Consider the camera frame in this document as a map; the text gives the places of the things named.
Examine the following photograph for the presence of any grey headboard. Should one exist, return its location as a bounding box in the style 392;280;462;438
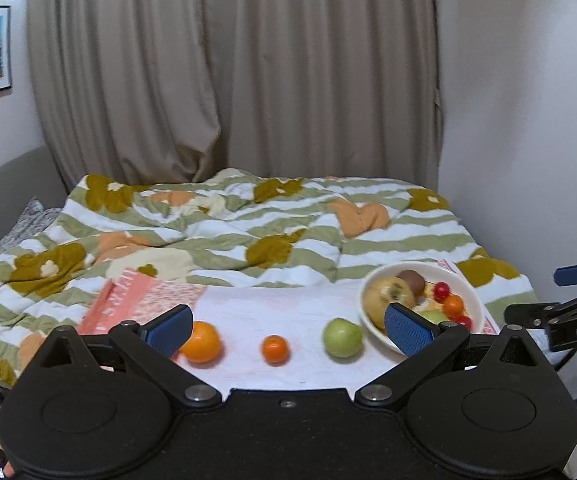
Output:
0;146;69;261

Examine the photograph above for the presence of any brown kiwi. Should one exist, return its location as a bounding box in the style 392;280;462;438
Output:
397;270;426;298

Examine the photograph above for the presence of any yellow pear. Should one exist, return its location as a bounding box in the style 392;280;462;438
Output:
363;276;415;331

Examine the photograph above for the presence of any grey patterned pillow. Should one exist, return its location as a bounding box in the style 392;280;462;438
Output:
0;197;62;253

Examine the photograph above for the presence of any large orange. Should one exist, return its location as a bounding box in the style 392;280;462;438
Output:
178;321;220;364

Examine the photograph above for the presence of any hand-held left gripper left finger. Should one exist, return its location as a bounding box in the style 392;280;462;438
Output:
21;304;223;407

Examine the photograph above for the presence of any cream bowl with yellow print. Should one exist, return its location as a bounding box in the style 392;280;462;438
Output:
358;261;484;356

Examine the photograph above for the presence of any green striped floral blanket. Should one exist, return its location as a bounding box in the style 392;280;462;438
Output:
0;167;539;388

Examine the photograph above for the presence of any beige curtain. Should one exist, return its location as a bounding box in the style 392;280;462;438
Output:
26;0;444;193

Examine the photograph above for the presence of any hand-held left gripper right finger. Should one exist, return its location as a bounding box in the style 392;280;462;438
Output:
355;302;559;407

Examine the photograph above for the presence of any pink floral tablecloth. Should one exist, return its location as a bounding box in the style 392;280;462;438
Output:
76;258;501;393

